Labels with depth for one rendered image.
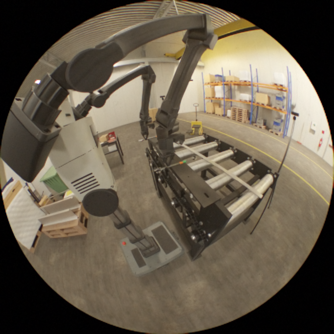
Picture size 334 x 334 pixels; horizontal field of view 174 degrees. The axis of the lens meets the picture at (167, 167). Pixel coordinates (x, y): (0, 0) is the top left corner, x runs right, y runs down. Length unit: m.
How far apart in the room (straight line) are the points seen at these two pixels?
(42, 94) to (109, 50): 0.12
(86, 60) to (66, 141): 0.23
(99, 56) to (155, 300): 1.72
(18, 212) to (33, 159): 3.09
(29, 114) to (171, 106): 0.41
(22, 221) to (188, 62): 3.54
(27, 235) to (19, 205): 0.69
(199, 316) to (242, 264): 0.83
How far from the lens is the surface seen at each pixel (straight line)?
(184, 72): 0.41
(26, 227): 3.43
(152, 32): 0.29
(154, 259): 1.29
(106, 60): 0.21
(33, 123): 0.21
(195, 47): 0.44
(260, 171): 1.37
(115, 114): 10.79
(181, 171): 0.57
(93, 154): 0.36
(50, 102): 0.22
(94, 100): 0.63
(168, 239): 1.32
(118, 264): 1.72
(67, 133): 0.35
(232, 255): 1.65
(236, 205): 0.80
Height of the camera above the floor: 1.51
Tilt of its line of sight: 34 degrees down
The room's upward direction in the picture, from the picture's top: 8 degrees counter-clockwise
